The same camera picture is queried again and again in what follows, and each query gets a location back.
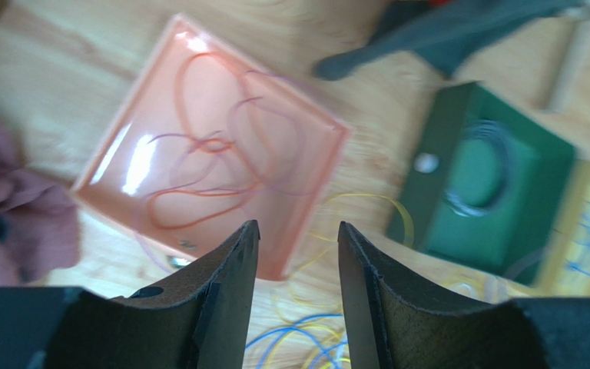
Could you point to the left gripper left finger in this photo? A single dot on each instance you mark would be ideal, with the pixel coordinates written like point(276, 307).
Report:
point(197, 317)

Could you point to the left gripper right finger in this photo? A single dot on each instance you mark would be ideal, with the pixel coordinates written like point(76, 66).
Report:
point(396, 318)

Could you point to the green plastic tray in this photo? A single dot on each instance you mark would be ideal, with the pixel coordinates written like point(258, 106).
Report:
point(485, 185)

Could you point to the orange plastic tray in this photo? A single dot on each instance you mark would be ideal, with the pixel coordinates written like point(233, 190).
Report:
point(206, 140)

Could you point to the yellow plastic tray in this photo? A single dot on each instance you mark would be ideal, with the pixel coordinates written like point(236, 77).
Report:
point(565, 268)

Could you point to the dusty pink garment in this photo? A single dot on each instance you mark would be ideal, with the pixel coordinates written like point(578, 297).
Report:
point(38, 221)

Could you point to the olive green jacket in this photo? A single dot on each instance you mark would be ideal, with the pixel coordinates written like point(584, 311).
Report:
point(442, 33)

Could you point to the wooden clothes rack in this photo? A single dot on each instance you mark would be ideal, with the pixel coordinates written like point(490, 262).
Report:
point(573, 60)

